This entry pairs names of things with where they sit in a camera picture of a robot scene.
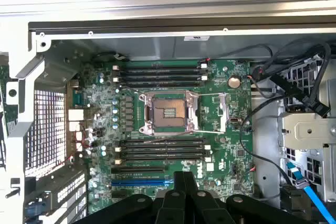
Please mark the long black expansion slot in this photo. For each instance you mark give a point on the long black expansion slot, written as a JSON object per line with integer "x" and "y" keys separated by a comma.
{"x": 136, "y": 170}

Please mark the silver socket cover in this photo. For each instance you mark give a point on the silver socket cover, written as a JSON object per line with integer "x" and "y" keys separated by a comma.
{"x": 222, "y": 113}

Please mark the short black expansion slot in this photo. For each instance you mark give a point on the short black expansion slot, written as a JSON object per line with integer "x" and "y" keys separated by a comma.
{"x": 120, "y": 194}

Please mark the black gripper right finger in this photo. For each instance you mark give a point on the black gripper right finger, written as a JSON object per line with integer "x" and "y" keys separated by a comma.
{"x": 203, "y": 208}

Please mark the CPU socket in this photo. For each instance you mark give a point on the CPU socket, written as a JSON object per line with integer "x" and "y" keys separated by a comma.
{"x": 168, "y": 113}

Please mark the black RAM slot white latches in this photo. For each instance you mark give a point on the black RAM slot white latches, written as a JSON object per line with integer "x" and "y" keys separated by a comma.
{"x": 162, "y": 147}
{"x": 160, "y": 78}
{"x": 162, "y": 158}
{"x": 160, "y": 67}

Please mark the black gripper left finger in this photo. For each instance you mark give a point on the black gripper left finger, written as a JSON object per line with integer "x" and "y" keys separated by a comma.
{"x": 173, "y": 208}

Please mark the thin silver locking lever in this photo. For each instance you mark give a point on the thin silver locking lever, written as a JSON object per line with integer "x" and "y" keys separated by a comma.
{"x": 210, "y": 131}
{"x": 210, "y": 94}

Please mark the blue expansion slot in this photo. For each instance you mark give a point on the blue expansion slot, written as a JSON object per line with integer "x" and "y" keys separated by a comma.
{"x": 139, "y": 182}

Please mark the grey metal PC case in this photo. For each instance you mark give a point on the grey metal PC case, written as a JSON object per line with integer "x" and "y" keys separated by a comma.
{"x": 157, "y": 48}

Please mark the round coin cell battery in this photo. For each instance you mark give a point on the round coin cell battery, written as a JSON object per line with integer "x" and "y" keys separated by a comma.
{"x": 234, "y": 82}

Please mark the green motherboard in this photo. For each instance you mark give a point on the green motherboard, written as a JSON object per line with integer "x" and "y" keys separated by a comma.
{"x": 233, "y": 140}

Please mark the metal disk bay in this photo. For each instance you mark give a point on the metal disk bay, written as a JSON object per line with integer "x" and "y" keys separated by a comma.
{"x": 299, "y": 121}

